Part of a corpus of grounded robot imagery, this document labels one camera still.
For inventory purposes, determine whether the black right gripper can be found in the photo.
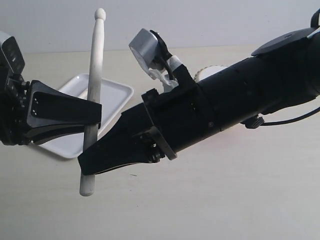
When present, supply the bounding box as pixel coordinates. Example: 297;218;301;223
77;64;198;176

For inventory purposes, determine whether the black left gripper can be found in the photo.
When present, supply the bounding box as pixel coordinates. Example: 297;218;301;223
0;64;102;146

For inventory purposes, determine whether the white wooden drumstick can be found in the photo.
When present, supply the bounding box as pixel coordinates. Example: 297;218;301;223
79;8;106;197

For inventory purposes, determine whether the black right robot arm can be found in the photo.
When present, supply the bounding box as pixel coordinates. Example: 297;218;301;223
78;11;320;175

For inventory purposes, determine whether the small red drum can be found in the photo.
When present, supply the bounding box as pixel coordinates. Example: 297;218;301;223
193;65;228;83

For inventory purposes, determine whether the white rectangular plastic tray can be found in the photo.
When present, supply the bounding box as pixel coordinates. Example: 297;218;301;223
39;73;134;159

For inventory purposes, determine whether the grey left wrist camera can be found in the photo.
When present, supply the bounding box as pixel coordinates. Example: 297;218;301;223
0;31;25;75

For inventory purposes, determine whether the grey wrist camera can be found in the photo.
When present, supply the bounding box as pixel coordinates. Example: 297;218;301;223
128;28;172;73
0;31;25;75

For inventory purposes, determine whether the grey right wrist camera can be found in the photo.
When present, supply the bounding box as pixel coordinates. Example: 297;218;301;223
128;28;172;73

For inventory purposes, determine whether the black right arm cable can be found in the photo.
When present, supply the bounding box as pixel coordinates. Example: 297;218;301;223
243;106;320;129

